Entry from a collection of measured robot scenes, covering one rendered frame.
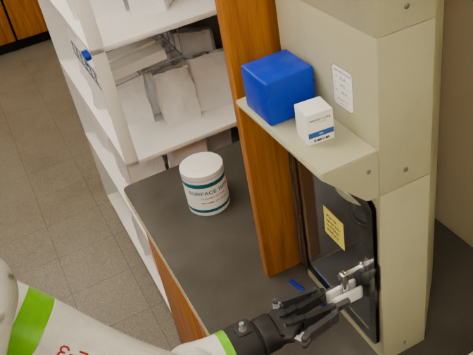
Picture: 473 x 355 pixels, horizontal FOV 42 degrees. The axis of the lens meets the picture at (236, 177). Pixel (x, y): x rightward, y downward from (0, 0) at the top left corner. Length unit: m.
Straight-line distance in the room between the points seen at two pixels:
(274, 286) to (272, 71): 0.67
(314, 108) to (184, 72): 1.29
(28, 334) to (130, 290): 2.13
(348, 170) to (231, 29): 0.39
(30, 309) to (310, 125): 0.53
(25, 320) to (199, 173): 0.93
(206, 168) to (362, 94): 0.85
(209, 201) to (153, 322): 1.18
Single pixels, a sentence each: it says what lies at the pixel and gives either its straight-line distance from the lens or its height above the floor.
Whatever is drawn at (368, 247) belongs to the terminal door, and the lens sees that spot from 1.23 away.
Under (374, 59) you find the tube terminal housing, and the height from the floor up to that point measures 1.68.
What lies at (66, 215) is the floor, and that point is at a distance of 3.70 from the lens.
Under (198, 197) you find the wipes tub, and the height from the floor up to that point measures 1.01.
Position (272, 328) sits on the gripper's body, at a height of 1.18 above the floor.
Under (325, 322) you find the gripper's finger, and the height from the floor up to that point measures 1.16.
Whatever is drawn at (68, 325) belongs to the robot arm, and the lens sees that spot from 1.01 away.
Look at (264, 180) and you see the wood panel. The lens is 1.46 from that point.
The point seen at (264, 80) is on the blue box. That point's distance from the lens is 1.12.
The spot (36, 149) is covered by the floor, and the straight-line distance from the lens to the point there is 4.43.
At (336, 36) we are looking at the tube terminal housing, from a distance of 1.06.
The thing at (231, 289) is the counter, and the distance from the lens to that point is 1.65.
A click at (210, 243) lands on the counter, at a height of 0.94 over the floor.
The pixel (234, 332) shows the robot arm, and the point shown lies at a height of 1.19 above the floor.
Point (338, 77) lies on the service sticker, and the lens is 1.10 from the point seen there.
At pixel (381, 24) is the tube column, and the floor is 1.73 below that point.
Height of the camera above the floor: 2.12
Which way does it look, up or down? 36 degrees down
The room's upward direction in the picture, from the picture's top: 11 degrees counter-clockwise
